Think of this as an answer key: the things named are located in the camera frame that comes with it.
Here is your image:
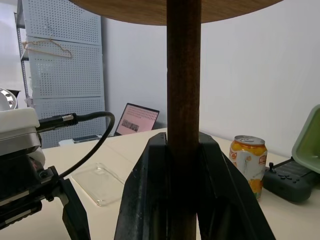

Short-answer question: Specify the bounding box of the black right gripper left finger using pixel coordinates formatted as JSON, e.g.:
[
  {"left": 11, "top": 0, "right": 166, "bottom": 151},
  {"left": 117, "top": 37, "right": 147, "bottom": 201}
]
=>
[{"left": 114, "top": 132, "right": 174, "bottom": 240}]

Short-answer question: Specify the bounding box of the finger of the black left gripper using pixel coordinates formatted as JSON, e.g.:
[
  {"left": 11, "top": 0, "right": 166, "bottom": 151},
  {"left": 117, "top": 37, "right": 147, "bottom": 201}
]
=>
[{"left": 58, "top": 177, "right": 91, "bottom": 240}]

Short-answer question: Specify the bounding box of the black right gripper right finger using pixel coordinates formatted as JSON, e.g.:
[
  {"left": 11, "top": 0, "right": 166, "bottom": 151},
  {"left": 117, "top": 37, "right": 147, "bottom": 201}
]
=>
[{"left": 196, "top": 132, "right": 277, "bottom": 240}]

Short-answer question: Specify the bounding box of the dark wooden pole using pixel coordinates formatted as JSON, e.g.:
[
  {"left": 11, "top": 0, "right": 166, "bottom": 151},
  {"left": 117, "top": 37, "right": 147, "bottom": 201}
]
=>
[{"left": 165, "top": 0, "right": 202, "bottom": 240}]

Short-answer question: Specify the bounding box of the round wooden base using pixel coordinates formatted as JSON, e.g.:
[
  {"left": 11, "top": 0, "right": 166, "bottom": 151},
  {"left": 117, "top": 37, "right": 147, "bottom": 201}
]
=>
[{"left": 68, "top": 0, "right": 285, "bottom": 27}]

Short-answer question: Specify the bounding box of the orange drink can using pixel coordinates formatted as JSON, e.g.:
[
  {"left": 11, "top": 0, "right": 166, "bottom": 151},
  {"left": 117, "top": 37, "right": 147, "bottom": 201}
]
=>
[{"left": 229, "top": 134, "right": 268, "bottom": 200}]

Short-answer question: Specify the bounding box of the black handheld controller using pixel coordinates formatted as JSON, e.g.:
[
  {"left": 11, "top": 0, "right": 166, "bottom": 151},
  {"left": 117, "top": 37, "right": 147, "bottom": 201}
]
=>
[{"left": 262, "top": 159, "right": 320, "bottom": 203}]

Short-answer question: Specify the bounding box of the open laptop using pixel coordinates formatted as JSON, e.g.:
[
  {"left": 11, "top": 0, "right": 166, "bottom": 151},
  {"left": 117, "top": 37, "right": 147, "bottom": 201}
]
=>
[{"left": 113, "top": 102, "right": 160, "bottom": 137}]

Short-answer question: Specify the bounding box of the green plastic container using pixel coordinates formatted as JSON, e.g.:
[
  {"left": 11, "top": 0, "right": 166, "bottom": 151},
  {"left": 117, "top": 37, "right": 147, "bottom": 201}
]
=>
[{"left": 291, "top": 104, "right": 320, "bottom": 174}]

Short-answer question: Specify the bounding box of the white perforated pegboard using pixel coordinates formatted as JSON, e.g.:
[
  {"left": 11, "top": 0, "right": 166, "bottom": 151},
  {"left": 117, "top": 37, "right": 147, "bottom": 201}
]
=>
[{"left": 21, "top": 0, "right": 106, "bottom": 149}]

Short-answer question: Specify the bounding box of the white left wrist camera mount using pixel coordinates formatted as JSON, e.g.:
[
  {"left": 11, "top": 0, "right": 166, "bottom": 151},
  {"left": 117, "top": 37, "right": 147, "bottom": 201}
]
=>
[{"left": 0, "top": 107, "right": 46, "bottom": 166}]

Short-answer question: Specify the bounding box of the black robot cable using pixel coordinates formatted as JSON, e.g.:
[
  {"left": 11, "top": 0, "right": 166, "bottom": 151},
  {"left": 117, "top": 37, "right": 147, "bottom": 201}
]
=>
[{"left": 37, "top": 111, "right": 116, "bottom": 180}]

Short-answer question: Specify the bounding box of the grey metal shelf post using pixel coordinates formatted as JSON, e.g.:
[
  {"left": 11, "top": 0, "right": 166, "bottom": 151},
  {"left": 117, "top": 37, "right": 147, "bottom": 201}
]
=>
[{"left": 15, "top": 0, "right": 34, "bottom": 101}]

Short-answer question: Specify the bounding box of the wire clothes hanger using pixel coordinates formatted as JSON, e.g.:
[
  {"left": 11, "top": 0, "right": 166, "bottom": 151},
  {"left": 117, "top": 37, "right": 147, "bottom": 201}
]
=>
[{"left": 23, "top": 37, "right": 73, "bottom": 59}]

